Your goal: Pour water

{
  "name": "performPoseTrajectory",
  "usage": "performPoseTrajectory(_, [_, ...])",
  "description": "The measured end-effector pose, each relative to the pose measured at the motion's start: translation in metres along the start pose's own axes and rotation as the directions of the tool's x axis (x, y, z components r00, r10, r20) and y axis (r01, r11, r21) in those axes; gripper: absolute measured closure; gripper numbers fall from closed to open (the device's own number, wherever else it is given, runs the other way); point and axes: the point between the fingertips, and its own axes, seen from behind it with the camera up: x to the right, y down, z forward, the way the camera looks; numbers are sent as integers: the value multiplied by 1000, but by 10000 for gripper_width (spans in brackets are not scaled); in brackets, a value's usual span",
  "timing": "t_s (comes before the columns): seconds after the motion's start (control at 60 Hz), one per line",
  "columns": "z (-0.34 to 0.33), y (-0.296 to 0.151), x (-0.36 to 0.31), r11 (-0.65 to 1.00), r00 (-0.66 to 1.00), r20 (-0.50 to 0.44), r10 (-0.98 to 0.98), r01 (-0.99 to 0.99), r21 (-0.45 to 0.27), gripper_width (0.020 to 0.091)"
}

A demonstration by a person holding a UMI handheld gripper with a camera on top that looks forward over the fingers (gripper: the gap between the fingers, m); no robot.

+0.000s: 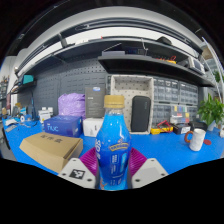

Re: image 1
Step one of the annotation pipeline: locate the beige perforated tray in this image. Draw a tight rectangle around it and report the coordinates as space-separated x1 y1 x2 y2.
109 74 155 135

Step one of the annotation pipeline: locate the black rectangular speaker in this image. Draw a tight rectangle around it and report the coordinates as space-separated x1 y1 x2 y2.
130 95 152 133

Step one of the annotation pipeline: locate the white carton box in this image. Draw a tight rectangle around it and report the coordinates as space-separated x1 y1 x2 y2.
82 117 104 138

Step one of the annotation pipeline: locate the dark overhead workbench shelf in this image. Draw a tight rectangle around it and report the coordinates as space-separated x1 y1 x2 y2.
13 19 218 88

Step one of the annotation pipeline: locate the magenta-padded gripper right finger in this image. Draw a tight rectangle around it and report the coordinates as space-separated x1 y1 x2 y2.
128 147 169 190

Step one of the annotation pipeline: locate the black box with white label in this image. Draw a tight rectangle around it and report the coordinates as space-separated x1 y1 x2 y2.
173 123 192 135

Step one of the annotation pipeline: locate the yellow multimeter with red leads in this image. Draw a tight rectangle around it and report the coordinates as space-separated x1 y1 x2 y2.
150 120 174 135

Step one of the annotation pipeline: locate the white shelf unit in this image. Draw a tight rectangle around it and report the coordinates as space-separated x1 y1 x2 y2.
199 36 224 101

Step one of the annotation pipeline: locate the dark grey upright box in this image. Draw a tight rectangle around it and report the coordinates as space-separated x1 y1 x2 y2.
84 85 107 119

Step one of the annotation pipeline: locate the green potted plant, white pot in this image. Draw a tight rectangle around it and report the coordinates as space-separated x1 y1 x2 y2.
197 93 224 132

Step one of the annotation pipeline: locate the blue carton box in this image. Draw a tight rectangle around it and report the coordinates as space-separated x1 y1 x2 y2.
43 114 84 138

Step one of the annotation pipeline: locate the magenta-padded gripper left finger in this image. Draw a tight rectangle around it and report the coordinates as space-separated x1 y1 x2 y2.
57 147 99 190

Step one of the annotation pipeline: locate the blue drink bottle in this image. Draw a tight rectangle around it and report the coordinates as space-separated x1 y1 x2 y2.
95 94 133 192

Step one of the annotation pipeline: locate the white mug with red handle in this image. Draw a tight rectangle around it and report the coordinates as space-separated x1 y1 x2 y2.
184 127 207 153

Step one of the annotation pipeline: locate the brown cardboard box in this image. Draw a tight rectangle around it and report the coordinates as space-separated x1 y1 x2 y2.
18 131 84 174

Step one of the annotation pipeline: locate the drawer cabinet with coloured drawers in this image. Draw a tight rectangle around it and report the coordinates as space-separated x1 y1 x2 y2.
170 104 191 125

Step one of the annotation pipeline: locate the plain black box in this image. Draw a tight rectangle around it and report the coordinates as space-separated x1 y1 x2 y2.
190 120 208 132

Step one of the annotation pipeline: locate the grey small-parts drawer cabinet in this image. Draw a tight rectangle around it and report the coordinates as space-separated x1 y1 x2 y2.
179 81 200 106
153 77 181 103
152 101 173 126
189 104 199 123

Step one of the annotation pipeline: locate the purple plastic bag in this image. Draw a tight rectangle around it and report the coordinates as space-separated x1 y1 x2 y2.
57 92 87 118

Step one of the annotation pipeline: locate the small white carton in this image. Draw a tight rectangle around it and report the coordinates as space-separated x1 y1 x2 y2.
38 107 54 124

